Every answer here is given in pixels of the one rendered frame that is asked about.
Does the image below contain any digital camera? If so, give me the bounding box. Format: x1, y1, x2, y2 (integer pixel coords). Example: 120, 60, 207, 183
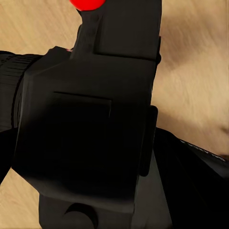
0, 0, 162, 229

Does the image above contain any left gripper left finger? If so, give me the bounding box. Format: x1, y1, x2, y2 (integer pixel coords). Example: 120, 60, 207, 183
0, 127, 19, 184

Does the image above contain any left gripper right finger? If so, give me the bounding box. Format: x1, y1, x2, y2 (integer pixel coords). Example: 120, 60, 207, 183
153, 127, 229, 229

